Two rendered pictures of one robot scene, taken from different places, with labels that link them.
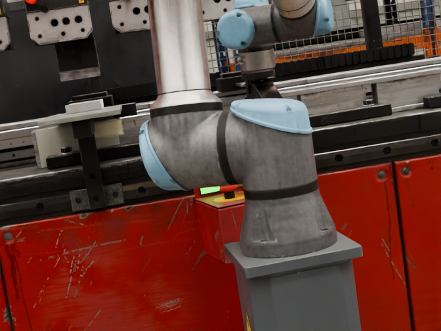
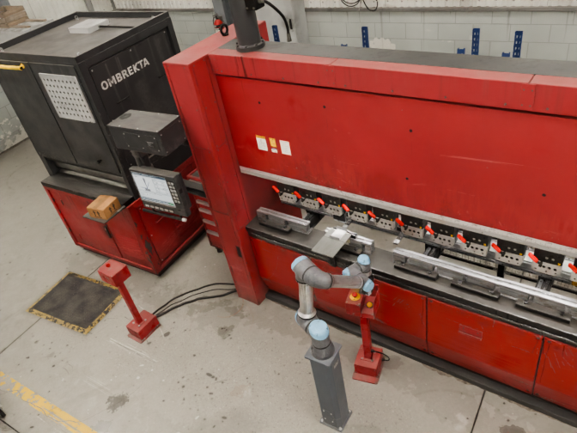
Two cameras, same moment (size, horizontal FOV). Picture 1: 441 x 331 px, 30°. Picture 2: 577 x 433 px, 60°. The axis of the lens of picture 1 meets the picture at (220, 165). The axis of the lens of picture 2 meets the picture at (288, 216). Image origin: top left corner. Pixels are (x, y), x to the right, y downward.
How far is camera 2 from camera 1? 2.75 m
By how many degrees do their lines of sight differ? 52
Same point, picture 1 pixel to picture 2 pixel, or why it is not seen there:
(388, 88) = (441, 270)
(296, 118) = (318, 338)
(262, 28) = not seen: hidden behind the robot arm
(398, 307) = (422, 330)
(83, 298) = not seen: hidden behind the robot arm
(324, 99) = (416, 262)
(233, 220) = (349, 307)
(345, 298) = (326, 370)
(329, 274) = (322, 365)
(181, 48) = (302, 306)
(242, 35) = not seen: hidden behind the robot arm
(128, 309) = (341, 290)
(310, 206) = (321, 351)
